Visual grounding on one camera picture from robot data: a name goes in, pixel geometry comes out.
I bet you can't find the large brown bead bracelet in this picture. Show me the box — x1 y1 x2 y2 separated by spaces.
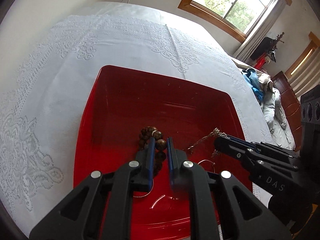
138 126 168 176

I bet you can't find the white lace bedspread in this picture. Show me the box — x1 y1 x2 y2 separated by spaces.
1 2 272 235

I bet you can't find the wooden framed window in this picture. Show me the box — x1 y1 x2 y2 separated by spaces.
178 0 292 43

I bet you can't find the coat rack with clothes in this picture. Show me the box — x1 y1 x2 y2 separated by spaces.
250 32 285 70

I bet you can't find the thin silver hoop ring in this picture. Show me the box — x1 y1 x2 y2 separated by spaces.
197 159 217 172

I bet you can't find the red tin box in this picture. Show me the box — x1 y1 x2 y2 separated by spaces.
73 64 254 240

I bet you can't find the dark wooden headboard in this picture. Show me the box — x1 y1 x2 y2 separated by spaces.
271 71 302 152

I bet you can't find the silver chain with charm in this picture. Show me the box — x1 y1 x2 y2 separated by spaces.
183 127 230 157

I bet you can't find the pile of clothes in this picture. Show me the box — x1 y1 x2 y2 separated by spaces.
240 68 296 150

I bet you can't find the grey curtain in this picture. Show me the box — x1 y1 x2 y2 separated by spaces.
233 0 286 62

